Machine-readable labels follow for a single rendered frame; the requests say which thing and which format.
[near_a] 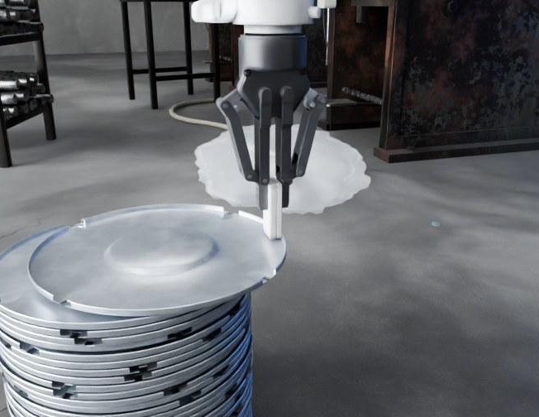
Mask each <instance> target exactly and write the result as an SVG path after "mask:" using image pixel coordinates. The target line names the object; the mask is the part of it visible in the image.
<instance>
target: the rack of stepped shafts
mask: <svg viewBox="0 0 539 417"><path fill-rule="evenodd" d="M11 7H28V9H12V8H11ZM19 20H30V22H19ZM43 31H44V25H43V23H42V22H41V16H40V10H39V4H38V0H0V36H4V37H0V46H7V45H13V44H19V43H24V42H30V41H33V46H34V52H35V59H36V70H37V72H14V71H13V70H0V168H9V167H10V166H12V158H11V152H10V147H9V142H8V137H7V129H8V128H10V127H14V126H16V125H17V124H19V123H21V122H25V121H26V120H28V119H30V118H32V117H35V116H37V115H39V114H41V113H43V117H44V123H45V134H46V140H54V139H56V132H55V120H54V114H53V108H52V103H53V102H54V97H53V94H50V84H49V78H48V71H47V65H46V58H45V47H44V41H43V35H42V32H43ZM28 32H31V34H25V35H17V36H6V35H16V34H24V33H28ZM38 82H39V83H38ZM37 105H38V106H37ZM10 116H12V117H10Z"/></svg>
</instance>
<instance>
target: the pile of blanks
mask: <svg viewBox="0 0 539 417"><path fill-rule="evenodd" d="M0 302H1V300H0ZM251 313H252V305H251V292H250V293H248V294H245V295H243V296H241V297H238V298H236V299H233V300H230V301H227V302H225V303H222V304H217V305H214V306H211V307H207V308H204V309H197V310H193V311H190V312H187V313H185V314H181V315H178V316H175V317H173V318H169V319H164V320H160V321H157V322H154V323H149V324H142V325H136V326H131V327H125V328H110V329H93V330H79V329H63V328H50V327H45V326H40V325H35V324H29V323H27V322H24V321H21V320H19V319H15V318H13V317H11V316H9V315H7V314H5V313H3V312H2V311H1V310H0V371H1V375H2V379H3V381H4V390H5V394H6V397H7V408H8V410H9V413H10V416H11V417H252V405H251V398H252V383H253V379H252V378H253V374H252V363H253V351H252V345H253V334H252V333H251V319H250V318H251Z"/></svg>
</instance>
